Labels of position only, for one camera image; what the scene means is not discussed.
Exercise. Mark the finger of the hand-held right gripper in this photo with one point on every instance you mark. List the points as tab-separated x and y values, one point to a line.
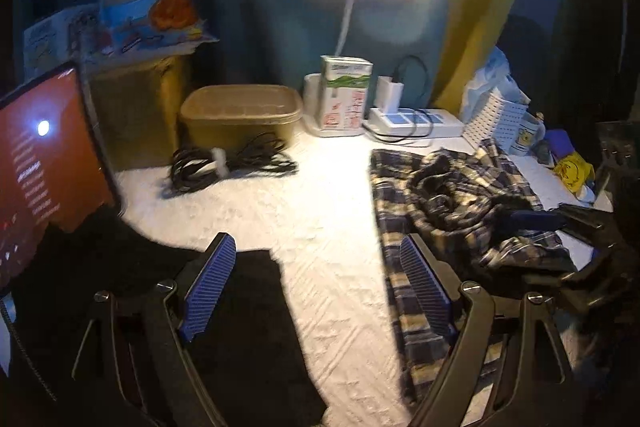
537	220
585	282

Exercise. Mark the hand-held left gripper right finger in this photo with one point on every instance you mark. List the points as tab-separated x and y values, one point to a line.
425	287

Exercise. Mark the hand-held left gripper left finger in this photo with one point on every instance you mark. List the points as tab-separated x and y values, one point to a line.
210	282

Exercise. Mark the plaid flannel shirt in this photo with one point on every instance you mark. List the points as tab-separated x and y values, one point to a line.
450	202

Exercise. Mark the yellow cartoon pouch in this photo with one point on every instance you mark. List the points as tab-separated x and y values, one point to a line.
572	172

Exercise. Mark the black folded cloth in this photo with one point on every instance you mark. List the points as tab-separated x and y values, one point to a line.
250	332

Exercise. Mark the purple cloth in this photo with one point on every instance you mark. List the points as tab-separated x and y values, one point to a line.
557	142

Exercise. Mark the white perforated basket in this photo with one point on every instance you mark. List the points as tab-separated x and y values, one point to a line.
492	119

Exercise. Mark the white power strip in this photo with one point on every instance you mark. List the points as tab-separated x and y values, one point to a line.
430	122

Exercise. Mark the white plastic bag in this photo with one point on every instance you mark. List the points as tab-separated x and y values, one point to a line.
487	77

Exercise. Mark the tan plastic tub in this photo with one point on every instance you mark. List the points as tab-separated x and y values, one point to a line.
240	112

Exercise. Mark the brown cardboard box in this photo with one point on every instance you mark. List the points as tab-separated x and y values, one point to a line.
135	112

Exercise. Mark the white charger plug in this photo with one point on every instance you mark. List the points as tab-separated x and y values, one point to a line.
389	94

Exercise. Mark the tablet with red screen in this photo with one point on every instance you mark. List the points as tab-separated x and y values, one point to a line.
40	182

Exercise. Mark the green white milk carton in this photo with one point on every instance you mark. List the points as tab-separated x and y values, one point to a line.
347	92

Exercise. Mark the yellow curtain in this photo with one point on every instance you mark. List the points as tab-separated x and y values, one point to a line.
480	7

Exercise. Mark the printed paper booklet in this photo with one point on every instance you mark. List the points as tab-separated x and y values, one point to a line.
50	37

